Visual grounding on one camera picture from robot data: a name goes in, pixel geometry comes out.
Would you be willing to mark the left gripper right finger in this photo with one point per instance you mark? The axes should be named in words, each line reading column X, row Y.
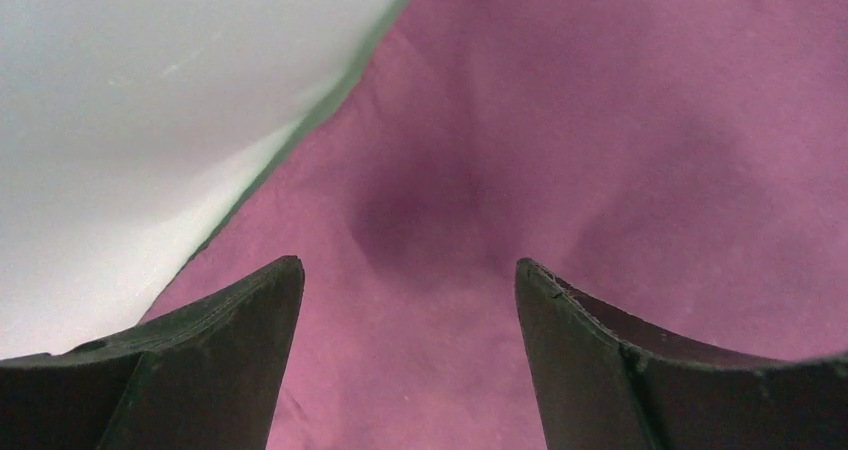
column 606, row 379

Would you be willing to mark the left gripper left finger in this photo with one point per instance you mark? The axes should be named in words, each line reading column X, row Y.
column 204, row 376

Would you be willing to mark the purple cloth wrap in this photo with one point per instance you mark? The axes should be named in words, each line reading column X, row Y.
column 684, row 160

